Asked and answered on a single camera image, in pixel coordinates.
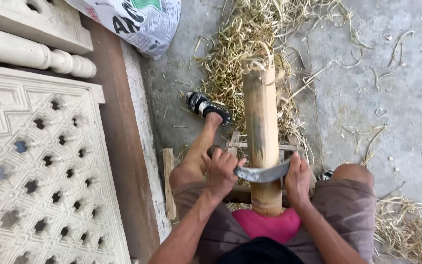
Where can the person's left hand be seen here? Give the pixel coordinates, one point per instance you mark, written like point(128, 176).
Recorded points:
point(219, 175)

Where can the person's right hand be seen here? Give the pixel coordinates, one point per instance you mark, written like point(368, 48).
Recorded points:
point(296, 179)

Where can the person's right fingers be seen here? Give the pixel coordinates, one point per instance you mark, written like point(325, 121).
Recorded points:
point(296, 161)

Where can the curved steel drawknife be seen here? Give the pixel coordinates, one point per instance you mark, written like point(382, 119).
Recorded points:
point(260, 174)

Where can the black white sandal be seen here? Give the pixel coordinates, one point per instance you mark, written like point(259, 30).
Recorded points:
point(206, 107)
point(325, 174)

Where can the bamboo pole section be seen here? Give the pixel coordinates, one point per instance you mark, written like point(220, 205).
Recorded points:
point(262, 135)

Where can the brown shorts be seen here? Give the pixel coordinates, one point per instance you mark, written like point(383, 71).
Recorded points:
point(343, 212)

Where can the pink cloth pad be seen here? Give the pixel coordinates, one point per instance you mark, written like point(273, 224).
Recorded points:
point(267, 225)

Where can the black shirt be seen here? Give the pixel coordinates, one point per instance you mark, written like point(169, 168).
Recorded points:
point(260, 251)

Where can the pile of bamboo shavings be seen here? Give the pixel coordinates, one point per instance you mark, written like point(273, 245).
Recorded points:
point(247, 55)

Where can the small heap of bamboo shavings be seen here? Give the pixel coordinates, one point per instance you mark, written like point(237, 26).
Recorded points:
point(407, 229)

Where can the brown wooden beam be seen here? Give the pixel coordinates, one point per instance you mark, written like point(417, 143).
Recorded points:
point(123, 146)

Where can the white printed sack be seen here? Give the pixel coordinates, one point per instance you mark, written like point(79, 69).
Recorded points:
point(137, 22)

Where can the white carved lattice panel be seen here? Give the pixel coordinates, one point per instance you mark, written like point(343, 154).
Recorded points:
point(39, 172)

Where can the white turned baluster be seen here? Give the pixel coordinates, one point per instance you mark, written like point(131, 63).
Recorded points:
point(28, 53)

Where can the white pierced concrete block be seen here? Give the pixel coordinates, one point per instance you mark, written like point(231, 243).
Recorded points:
point(31, 22)

